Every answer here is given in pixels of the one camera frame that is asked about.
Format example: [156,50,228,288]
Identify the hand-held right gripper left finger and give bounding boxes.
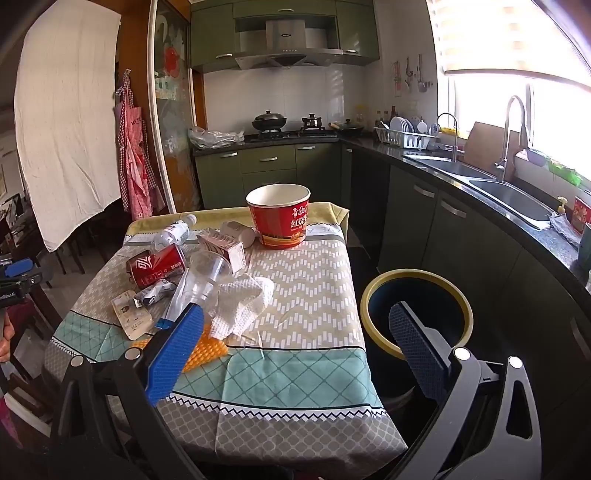
[50,305,206,480]

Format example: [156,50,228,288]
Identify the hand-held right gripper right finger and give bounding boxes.
[388,300,544,480]

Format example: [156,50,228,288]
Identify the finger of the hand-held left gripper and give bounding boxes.
[1,258,38,278]

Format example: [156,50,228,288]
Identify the blue bin with yellow rim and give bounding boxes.
[360,270,474,402]

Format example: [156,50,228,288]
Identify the white paper towel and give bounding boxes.
[210,272,275,340]

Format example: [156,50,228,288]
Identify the red soda can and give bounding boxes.
[126,244,188,289]

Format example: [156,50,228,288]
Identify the clear plastic cup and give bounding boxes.
[175,250,232,319]

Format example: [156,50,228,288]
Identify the foil tray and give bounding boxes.
[197,231,247,274]

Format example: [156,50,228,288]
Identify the small white plastic bottle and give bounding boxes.
[221,220,257,247]

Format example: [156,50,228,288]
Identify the red instant noodle bowl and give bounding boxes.
[246,184,311,250]

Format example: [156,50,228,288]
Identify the person's left hand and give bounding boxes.
[0,318,16,363]

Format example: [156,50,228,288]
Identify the orange foam mesh sleeve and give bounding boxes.
[131,323,229,374]

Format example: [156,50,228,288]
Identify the clear plastic packet blue end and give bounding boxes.
[154,268,218,330]

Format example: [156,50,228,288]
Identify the beige paper packet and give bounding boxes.
[112,292,154,337]

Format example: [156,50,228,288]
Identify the dark wooden chair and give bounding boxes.
[28,203,125,301]

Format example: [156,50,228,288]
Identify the silver snack wrapper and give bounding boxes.
[134,278,177,308]

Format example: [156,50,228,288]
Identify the clear plastic water bottle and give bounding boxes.
[154,215,197,250]

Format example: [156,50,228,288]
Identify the green base cabinet row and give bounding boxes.
[342,143,591,462]

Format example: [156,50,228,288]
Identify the patterned tablecloth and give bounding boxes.
[44,203,409,467]

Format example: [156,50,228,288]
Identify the red checked apron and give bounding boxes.
[114,69,160,220]

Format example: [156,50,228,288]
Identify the white hanging cloth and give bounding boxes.
[16,0,123,252]

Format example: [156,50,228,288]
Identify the black stone countertop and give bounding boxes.
[191,131,591,296]

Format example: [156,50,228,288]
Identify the steel double sink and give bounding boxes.
[406,154,557,229]

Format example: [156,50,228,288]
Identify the grey dishcloth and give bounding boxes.
[549,215,580,247]

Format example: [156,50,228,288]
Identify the green drawer cabinet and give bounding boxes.
[194,143,342,210]

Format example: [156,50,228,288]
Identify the white dish rack with dishes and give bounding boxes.
[374,116,439,149]

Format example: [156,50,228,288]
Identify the red printed package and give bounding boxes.
[573,196,591,232]

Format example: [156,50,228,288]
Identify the glass sliding door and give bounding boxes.
[148,0,204,215]

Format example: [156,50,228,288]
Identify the brown cutting board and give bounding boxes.
[463,121,522,171]

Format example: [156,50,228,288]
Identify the crumpled clear plastic bag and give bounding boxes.
[188,127,245,149]

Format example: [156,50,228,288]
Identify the small steel faucet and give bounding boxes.
[436,112,460,162]

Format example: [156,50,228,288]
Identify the purple bowl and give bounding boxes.
[517,148,550,167]

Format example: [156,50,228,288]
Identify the tall steel faucet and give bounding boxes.
[495,95,529,183]

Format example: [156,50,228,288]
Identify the green plastic container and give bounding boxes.
[547,157,583,185]

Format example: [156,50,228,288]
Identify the frying pan with lid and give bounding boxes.
[329,119,365,136]

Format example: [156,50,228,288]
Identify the row of condiment bottles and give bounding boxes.
[353,105,398,127]

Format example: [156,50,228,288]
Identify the black gas stove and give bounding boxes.
[245,129,340,140]

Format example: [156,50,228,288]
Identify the black wok with lid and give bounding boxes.
[252,110,288,132]

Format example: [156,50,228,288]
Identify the hanging kitchen utensils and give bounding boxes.
[392,55,432,95]

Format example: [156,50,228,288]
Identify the green upper cabinets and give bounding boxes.
[190,0,382,75]

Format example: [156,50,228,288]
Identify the steel range hood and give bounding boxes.
[233,16,345,71]

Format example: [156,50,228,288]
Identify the window blind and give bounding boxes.
[427,0,591,77]

